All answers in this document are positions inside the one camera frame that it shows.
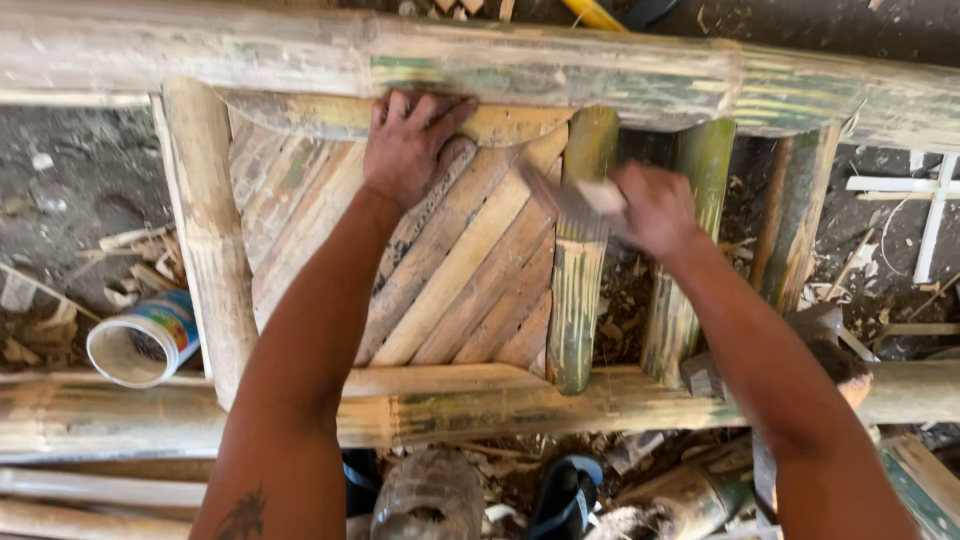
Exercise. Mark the person's left hand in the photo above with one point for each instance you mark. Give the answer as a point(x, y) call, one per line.
point(409, 157)

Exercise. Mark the person's right hand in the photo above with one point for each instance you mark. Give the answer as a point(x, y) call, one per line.
point(660, 210)

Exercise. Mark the person's right fingers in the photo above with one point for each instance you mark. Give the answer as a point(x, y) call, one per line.
point(628, 201)

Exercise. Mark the grey metal hand tool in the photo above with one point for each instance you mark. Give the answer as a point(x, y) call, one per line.
point(566, 199)

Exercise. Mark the thick pale bamboo rail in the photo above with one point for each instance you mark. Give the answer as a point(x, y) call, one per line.
point(525, 67)

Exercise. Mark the green striped bamboo upright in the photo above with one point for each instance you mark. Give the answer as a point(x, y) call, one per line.
point(669, 322)
point(574, 315)

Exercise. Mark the brown green bamboo upright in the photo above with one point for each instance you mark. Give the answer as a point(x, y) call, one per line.
point(795, 217)

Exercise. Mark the diagonal bamboo slat panel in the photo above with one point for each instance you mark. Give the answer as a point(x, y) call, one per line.
point(457, 285)

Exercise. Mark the short bamboo stump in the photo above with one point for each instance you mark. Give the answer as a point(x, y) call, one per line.
point(686, 491)

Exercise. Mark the black blue sandal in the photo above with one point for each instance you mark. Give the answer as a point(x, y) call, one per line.
point(360, 480)
point(566, 495)

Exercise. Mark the white wooden cross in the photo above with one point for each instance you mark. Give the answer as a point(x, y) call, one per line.
point(934, 195)

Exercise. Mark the clear plastic jar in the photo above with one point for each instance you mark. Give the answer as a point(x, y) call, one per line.
point(427, 495)

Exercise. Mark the green painted wooden plank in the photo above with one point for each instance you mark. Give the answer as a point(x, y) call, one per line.
point(926, 480)

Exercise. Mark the heap of bamboo scraps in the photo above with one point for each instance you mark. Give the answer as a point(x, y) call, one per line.
point(127, 262)

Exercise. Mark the white can with colourful label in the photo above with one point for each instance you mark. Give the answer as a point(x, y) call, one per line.
point(142, 341)

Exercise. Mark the thin pale bamboo stick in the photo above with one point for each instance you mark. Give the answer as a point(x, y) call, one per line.
point(67, 98)

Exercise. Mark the pale bamboo pole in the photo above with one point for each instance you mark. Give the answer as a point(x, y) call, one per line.
point(82, 523)
point(97, 487)

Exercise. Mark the thick green-streaked bamboo rail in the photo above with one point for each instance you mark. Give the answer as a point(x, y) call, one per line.
point(525, 409)

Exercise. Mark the pale bamboo upright post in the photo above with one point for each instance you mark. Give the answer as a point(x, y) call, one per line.
point(210, 247)

